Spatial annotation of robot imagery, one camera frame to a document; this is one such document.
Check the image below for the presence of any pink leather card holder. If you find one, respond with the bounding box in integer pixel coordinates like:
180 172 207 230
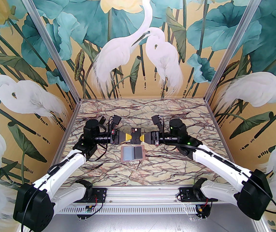
120 145 146 164

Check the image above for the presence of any perforated metal tray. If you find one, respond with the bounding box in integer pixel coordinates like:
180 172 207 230
30 204 252 215

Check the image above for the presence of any aluminium table side rail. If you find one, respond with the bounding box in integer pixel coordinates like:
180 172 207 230
205 100 240 176
46 100 81 176

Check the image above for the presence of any aluminium frame post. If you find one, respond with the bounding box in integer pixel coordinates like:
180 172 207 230
15 0 81 101
205 0 271 101

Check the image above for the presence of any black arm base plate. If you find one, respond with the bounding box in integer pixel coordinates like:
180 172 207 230
90 187 107 202
179 187 201 202

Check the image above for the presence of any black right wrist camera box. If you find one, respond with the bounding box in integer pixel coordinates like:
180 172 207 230
152 115 165 131

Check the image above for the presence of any thin aluminium table rail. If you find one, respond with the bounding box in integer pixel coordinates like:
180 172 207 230
79 98 207 102

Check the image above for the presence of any grey metal base panel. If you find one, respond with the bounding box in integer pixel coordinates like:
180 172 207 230
19 213 267 232

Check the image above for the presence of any wide aluminium frame rail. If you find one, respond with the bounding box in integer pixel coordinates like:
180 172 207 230
29 186 259 204

